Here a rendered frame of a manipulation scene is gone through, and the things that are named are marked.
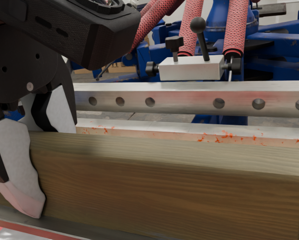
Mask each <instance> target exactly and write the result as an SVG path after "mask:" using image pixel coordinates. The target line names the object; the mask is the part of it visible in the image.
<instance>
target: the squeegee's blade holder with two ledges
mask: <svg viewBox="0 0 299 240"><path fill-rule="evenodd" d="M0 227H3V228H8V229H11V230H16V231H20V232H24V233H28V234H32V235H36V236H40V237H44V238H48V239H51V240H159V239H154V238H150V237H145V236H140V235H135V234H131V233H126V232H122V231H117V230H111V229H107V228H102V227H97V226H93V225H88V224H83V223H79V222H74V221H70V220H64V219H59V218H55V217H50V216H45V215H41V217H40V218H39V219H36V218H33V217H30V216H28V215H26V214H24V213H22V212H20V211H18V210H16V209H11V208H7V207H2V206H0Z"/></svg>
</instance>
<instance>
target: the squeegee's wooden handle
mask: <svg viewBox="0 0 299 240"><path fill-rule="evenodd" d="M28 132H29V136H30V140H31V142H30V150H29V155H30V160H31V163H32V165H33V166H34V167H35V169H36V170H37V172H38V178H39V187H40V188H41V190H42V192H43V193H44V195H46V198H47V199H46V202H45V205H44V209H43V213H42V215H45V216H50V217H55V218H59V219H64V220H70V221H74V222H79V223H83V224H88V225H93V226H97V227H102V228H107V229H111V230H117V231H122V232H126V233H131V234H135V235H140V236H145V237H150V238H154V239H159V240H299V148H289V147H274V146H259V145H245V144H231V143H216V142H201V141H186V140H166V139H151V138H137V137H122V136H107V135H92V134H78V133H64V132H49V131H34V130H29V131H28ZM0 206H2V207H7V208H11V209H16V208H14V207H13V206H12V205H11V204H10V203H9V202H8V201H7V200H6V199H5V198H4V197H3V195H2V194H1V193H0Z"/></svg>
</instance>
